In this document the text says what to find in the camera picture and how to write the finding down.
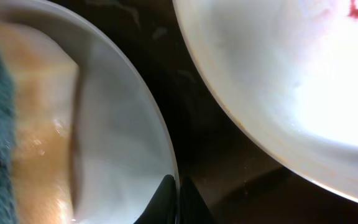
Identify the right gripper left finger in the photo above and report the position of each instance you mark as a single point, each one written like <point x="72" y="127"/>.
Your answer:
<point x="162" y="208"/>

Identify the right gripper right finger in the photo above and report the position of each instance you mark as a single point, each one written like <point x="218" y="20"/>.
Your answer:
<point x="193" y="209"/>

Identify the pale blue plate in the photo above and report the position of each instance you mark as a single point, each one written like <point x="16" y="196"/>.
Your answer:
<point x="122" y="147"/>

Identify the pink plate with red stain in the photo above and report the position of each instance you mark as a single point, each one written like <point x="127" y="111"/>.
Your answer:
<point x="286" y="73"/>

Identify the green yellow sponge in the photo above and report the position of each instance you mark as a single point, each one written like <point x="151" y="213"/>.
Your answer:
<point x="37" y="91"/>

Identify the dark brown serving tray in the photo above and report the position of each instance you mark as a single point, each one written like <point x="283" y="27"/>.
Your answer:
<point x="237" y="180"/>

